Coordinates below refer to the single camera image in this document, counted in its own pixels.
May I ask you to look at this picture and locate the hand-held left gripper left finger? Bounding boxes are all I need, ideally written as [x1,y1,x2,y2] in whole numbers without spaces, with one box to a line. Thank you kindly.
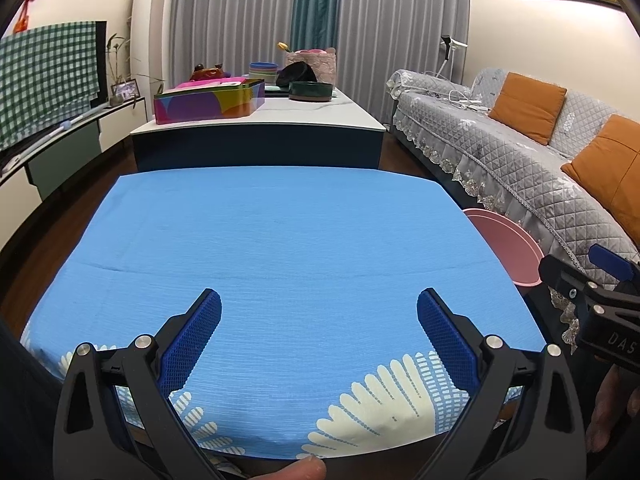
[52,287,223,480]

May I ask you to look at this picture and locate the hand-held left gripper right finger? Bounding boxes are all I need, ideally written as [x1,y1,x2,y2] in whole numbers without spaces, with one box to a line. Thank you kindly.
[416,287,587,480]

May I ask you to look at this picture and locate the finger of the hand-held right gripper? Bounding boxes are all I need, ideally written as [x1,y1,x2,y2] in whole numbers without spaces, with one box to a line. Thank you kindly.
[538,255,601,321]
[588,244,640,286]

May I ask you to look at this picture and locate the pink basin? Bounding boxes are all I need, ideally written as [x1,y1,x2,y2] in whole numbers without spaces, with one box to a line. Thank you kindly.
[462,208,543,288]

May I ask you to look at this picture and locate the person's right hand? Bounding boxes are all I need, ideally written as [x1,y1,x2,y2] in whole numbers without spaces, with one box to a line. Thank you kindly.
[586,367,640,453]

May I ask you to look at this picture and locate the person's left hand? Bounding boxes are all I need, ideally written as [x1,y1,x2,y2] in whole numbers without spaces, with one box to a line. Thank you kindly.
[295,457,328,480]

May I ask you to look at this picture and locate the orange cushion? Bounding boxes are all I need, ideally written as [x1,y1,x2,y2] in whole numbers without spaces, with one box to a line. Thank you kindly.
[561,114,640,246]
[487,71,568,146]

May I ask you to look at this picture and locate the blue tablecloth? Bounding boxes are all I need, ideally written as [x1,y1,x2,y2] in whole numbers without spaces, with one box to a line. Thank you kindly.
[20,167,548,461]

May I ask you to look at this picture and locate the grey quilted sofa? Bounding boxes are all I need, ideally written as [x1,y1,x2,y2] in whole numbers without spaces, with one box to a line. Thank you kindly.
[387,67,640,356]

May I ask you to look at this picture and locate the television cabinet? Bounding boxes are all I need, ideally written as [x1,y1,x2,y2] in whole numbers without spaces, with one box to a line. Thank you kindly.
[0,97,151,201]

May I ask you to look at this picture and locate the colourful gift box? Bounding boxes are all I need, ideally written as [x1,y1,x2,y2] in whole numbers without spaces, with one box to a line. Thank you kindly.
[153,78,266,126]

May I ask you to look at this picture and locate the white stick with blue tip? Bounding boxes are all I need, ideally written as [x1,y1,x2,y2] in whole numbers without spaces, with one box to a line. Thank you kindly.
[0,104,108,171]

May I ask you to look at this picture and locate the white top coffee table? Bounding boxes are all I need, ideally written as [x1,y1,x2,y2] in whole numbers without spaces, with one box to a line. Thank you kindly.
[130,85,386,173]

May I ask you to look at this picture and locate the pink paper sheet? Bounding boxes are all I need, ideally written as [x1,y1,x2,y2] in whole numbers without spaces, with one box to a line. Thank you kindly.
[175,76,248,90]

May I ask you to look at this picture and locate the white floor lamp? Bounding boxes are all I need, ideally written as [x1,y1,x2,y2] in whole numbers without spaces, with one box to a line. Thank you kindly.
[437,35,468,81]

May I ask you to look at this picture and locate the brown teapot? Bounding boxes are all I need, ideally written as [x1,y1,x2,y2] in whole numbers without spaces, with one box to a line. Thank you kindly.
[192,62,228,82]

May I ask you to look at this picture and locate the dark green bowl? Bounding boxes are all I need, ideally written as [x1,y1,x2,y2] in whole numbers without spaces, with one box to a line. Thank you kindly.
[288,81,333,103]

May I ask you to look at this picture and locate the stack of coloured bowls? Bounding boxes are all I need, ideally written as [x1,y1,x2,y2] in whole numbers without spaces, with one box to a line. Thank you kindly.
[248,61,280,85]

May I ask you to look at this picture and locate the black television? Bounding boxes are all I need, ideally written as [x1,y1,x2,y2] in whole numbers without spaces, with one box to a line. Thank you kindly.
[0,20,108,161]

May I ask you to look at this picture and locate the green checked cloth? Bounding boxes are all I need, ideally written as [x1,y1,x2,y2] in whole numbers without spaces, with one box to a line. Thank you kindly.
[0,21,101,151]

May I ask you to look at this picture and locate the pink lace basket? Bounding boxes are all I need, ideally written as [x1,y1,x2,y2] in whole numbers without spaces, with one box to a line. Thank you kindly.
[286,47,337,83]

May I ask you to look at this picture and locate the grey curtain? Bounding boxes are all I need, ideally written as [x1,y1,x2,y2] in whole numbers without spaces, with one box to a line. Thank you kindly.
[170,0,301,83]
[335,0,473,126]

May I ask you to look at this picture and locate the potted plant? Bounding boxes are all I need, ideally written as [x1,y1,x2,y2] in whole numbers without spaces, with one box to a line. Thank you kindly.
[106,15,166,106]

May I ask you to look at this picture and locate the white standing air conditioner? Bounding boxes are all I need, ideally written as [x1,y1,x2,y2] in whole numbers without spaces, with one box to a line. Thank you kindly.
[131,0,177,96]

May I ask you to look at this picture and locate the teal curtain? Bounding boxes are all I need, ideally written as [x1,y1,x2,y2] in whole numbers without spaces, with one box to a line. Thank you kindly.
[290,0,343,56]

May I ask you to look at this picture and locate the white charger cable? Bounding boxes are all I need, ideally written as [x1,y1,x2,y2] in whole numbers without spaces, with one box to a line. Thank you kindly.
[425,71,493,113]

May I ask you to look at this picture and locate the small photo frame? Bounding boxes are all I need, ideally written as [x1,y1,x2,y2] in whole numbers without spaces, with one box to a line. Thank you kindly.
[111,80,140,106]

